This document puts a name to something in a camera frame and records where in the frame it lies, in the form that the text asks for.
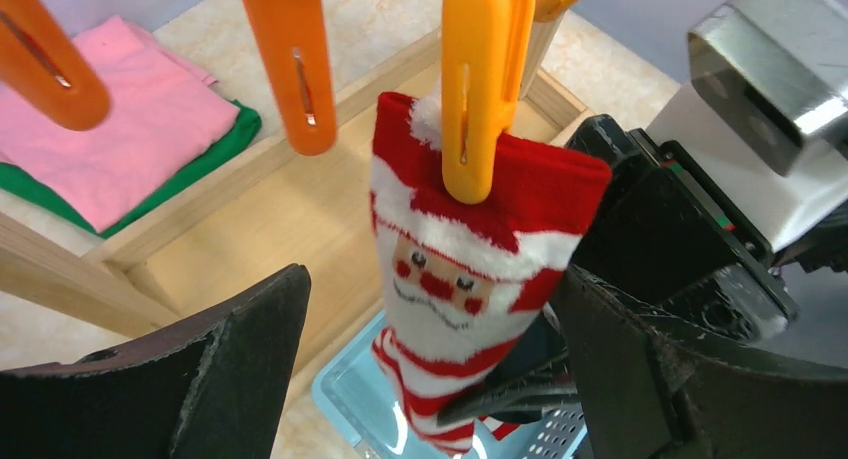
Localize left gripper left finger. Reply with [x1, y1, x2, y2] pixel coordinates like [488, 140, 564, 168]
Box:
[1, 264, 311, 458]

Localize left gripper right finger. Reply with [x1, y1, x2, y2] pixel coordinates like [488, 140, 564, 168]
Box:
[552, 267, 847, 458]

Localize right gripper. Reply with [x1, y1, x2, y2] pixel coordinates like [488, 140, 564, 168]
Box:
[438, 115, 799, 423]

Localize light blue plastic basket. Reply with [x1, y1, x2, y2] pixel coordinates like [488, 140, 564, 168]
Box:
[312, 312, 588, 459]

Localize red white striped sock back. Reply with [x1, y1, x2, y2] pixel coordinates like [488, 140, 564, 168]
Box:
[370, 92, 612, 455]

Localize wooden hanger rack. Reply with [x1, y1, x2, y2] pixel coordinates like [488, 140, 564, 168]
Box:
[0, 12, 594, 404]

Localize orange clothespin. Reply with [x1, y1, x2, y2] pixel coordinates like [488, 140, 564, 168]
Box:
[1, 0, 111, 131]
[242, 0, 337, 156]
[441, 0, 535, 204]

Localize pink folded cloth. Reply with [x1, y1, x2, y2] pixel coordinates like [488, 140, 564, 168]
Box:
[1, 16, 239, 230]

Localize green folded cloth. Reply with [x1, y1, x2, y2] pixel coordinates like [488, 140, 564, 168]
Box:
[1, 100, 263, 239]

